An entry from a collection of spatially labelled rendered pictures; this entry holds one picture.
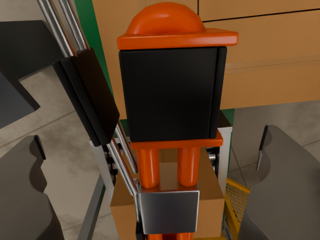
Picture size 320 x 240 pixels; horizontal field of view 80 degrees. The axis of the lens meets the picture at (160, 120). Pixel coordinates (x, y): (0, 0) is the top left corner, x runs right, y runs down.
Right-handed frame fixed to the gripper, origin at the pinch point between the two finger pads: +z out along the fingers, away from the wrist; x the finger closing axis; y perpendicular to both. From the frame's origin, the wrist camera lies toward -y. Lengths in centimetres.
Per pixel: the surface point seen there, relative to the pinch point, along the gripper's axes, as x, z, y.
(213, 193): 19, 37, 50
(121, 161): -3.0, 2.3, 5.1
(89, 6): -39, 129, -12
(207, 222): 17, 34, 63
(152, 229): -0.9, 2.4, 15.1
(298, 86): 67, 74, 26
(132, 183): -2.3, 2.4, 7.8
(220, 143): 5.2, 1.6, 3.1
